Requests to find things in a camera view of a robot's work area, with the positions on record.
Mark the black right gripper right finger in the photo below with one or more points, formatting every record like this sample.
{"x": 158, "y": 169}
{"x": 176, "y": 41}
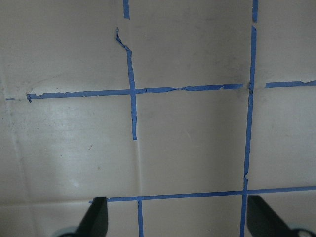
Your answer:
{"x": 262, "y": 221}

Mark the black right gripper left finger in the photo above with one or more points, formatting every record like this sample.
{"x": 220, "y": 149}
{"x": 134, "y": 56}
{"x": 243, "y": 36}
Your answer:
{"x": 95, "y": 222}

